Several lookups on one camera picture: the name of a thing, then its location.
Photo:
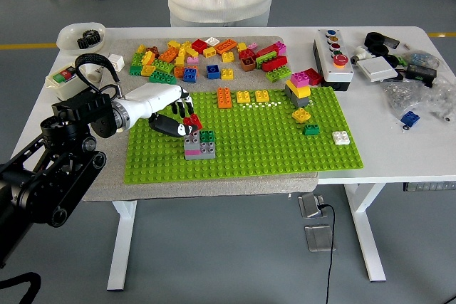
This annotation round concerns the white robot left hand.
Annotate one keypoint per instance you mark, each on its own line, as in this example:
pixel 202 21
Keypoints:
pixel 153 99

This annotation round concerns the red square brick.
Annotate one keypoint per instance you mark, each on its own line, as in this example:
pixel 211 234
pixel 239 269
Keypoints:
pixel 194 120
pixel 199 46

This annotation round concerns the grey two-by-three brick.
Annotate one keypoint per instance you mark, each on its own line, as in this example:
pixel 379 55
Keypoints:
pixel 192 140

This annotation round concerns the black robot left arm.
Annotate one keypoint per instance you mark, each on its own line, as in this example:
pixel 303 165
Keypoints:
pixel 53 176

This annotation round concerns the dark green two-by-four brick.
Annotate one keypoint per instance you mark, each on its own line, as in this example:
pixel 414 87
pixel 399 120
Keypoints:
pixel 162 78

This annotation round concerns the dark green square brick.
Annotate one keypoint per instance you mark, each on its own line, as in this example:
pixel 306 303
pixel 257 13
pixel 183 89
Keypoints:
pixel 135 70
pixel 311 129
pixel 207 136

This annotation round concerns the light green two-by-four brick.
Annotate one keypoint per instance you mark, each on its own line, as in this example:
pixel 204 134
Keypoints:
pixel 164 66
pixel 278 74
pixel 265 59

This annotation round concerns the blue square brick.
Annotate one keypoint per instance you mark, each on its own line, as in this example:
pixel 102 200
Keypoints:
pixel 213 71
pixel 409 118
pixel 190 75

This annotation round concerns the orange two-by-three brick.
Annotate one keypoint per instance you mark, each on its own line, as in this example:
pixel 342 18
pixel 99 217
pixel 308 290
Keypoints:
pixel 168 55
pixel 224 98

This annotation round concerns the brown small brick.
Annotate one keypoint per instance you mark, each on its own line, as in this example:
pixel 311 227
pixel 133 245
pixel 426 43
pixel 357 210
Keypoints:
pixel 153 50

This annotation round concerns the yellow small brick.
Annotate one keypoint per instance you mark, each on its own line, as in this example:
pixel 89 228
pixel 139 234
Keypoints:
pixel 141 48

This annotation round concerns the yellow long brick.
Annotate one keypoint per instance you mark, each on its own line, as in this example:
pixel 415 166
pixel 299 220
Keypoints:
pixel 181 55

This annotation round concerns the pink small brick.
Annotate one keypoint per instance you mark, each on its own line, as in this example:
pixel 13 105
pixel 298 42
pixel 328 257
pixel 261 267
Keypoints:
pixel 192 60
pixel 253 46

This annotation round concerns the yellow square brick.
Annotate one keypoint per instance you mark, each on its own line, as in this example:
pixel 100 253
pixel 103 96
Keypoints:
pixel 228 57
pixel 262 96
pixel 227 74
pixel 301 115
pixel 243 97
pixel 174 44

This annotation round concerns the grey long brick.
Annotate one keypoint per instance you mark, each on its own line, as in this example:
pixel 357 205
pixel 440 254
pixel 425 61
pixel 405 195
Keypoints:
pixel 209 150

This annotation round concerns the orange two-by-four brick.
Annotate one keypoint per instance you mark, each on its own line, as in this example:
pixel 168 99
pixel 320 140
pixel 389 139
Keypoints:
pixel 225 46

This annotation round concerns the brown square brick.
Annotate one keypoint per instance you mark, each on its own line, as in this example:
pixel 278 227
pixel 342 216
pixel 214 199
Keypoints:
pixel 248 65

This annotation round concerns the green studded baseplate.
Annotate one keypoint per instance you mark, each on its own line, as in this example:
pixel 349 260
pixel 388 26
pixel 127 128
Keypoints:
pixel 267 147

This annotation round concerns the red long brick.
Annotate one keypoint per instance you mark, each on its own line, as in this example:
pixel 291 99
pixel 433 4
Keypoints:
pixel 267 50

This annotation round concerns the red two-by-four brick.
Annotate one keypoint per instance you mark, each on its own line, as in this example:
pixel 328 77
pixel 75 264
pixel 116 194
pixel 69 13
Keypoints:
pixel 275 64

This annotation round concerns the yellow wide brick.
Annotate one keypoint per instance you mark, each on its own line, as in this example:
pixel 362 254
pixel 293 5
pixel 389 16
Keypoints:
pixel 298 91

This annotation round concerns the grey square brick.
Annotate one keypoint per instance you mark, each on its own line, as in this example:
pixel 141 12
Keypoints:
pixel 300 102

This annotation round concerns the pink square brick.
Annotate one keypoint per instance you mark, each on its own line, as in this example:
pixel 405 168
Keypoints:
pixel 299 78

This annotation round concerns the white square brick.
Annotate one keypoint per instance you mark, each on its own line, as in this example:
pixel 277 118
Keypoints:
pixel 341 138

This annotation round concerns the white cube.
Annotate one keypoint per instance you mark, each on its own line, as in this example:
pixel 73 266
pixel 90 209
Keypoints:
pixel 117 62

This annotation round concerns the black gear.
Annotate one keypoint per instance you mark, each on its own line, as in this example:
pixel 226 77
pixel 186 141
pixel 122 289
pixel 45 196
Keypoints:
pixel 89 38

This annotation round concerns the white oval bowl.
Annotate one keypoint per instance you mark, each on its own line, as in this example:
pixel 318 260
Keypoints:
pixel 66 42

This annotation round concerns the grey-brown mat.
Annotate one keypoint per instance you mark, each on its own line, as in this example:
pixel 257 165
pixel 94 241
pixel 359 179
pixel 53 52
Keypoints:
pixel 213 190

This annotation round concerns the white table leg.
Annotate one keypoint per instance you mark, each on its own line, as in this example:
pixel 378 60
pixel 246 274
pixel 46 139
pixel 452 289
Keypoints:
pixel 367 233
pixel 121 247

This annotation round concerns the push-button control box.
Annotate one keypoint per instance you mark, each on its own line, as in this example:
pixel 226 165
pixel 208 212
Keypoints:
pixel 335 72

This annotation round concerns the metal floor socket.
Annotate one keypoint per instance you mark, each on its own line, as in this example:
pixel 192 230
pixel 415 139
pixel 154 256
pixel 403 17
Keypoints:
pixel 318 238
pixel 310 205

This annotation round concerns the white pipe connector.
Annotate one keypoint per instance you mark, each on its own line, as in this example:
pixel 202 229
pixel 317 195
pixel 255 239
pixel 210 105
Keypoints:
pixel 360 55

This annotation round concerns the green plastic clip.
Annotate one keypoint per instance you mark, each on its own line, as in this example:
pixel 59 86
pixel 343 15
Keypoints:
pixel 402 61

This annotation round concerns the clear bag of screws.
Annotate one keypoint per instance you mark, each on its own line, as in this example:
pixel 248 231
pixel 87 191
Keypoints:
pixel 413 97

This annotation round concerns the black power adapter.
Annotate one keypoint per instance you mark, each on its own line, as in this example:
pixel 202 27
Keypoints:
pixel 421 72

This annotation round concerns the clear bag blue parts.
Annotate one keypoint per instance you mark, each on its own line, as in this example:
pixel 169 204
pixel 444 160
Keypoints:
pixel 420 58

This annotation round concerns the table height control panel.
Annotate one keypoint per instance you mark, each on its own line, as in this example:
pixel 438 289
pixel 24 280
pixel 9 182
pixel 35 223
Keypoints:
pixel 429 186

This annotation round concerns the green red switch box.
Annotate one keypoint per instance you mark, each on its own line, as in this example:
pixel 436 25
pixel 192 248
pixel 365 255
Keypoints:
pixel 64 76

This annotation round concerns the white wall switch panel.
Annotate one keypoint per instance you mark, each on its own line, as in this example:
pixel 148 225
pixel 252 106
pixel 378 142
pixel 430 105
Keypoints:
pixel 377 69

